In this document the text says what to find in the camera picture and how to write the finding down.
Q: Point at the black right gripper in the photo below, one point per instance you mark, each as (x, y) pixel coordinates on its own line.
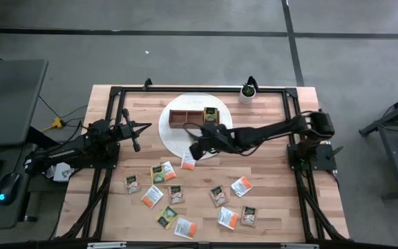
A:
(213, 140)

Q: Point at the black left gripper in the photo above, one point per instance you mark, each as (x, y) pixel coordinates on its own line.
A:
(125, 131)

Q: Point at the green yellow tea bag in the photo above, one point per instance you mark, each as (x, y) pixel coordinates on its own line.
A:
(166, 218)
(211, 115)
(158, 175)

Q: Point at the beige tea bag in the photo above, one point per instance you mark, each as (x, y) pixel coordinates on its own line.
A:
(176, 195)
(132, 185)
(249, 216)

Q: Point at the silver foil snack packet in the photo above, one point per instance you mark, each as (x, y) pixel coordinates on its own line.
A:
(218, 196)

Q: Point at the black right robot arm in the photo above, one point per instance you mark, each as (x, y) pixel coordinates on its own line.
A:
(268, 133)

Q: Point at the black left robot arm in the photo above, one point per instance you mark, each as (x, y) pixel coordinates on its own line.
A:
(61, 154)

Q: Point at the wooden three-compartment box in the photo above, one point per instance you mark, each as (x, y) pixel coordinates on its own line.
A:
(178, 119)

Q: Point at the white round plate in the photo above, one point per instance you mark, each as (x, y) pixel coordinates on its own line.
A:
(175, 141)

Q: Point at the black table clamp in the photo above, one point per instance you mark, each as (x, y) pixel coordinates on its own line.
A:
(147, 83)
(253, 81)

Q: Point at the small plant in white pot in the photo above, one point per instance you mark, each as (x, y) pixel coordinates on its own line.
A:
(246, 98)

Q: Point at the white printed box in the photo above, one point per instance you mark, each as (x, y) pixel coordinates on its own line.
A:
(62, 172)

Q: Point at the grey desk top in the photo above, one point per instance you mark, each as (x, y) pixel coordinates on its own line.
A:
(9, 103)

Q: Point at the black computer mouse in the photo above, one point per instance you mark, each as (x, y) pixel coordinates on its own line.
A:
(9, 186)

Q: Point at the dark keyboard desk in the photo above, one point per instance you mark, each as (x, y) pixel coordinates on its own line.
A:
(12, 218)

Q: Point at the grey metal cart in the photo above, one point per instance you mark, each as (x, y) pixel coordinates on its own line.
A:
(397, 162)

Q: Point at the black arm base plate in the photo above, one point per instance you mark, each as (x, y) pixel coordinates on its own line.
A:
(323, 160)
(111, 159)

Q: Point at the silver metal bracket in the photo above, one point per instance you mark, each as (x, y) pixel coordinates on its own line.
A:
(105, 245)
(299, 246)

